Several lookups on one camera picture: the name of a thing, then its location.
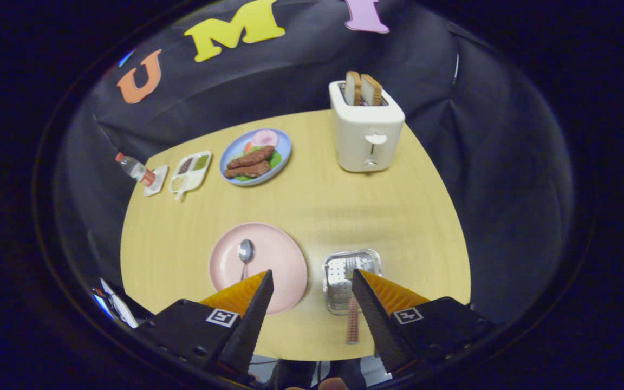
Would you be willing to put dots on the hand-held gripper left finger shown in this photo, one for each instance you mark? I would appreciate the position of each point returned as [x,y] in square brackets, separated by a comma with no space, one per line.
[255,319]

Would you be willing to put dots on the metal perforated tray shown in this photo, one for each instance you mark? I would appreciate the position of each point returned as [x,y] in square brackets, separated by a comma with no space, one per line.
[336,281]

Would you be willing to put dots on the white toaster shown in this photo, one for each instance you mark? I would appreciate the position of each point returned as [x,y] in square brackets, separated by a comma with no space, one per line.
[363,141]

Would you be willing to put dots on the brown meat piece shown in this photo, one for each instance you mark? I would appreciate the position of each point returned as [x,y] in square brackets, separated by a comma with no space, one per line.
[252,157]
[249,170]

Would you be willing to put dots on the pink plate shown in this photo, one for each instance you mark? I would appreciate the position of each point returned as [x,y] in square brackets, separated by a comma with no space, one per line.
[279,254]

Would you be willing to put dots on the pink ham slice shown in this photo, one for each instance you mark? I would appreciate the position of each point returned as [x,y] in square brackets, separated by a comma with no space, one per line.
[264,138]

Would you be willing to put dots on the white divided condiment tray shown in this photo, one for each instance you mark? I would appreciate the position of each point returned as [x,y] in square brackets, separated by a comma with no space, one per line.
[190,173]

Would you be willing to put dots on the clear bottle with red cap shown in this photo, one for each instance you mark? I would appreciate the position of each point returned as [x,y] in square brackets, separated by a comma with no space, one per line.
[133,169]

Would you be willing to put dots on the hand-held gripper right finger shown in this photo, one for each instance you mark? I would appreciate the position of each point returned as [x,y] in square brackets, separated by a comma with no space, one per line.
[374,319]

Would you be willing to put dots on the toast slice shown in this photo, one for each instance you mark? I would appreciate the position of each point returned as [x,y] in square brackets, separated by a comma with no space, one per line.
[372,89]
[353,88]

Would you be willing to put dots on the small white square dish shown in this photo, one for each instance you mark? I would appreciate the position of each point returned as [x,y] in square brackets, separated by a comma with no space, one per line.
[158,181]

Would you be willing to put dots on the blue plate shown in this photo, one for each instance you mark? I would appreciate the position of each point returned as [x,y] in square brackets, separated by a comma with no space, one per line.
[285,149]

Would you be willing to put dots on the green lettuce leaf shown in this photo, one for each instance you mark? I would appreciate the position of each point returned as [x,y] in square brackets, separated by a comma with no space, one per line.
[275,158]

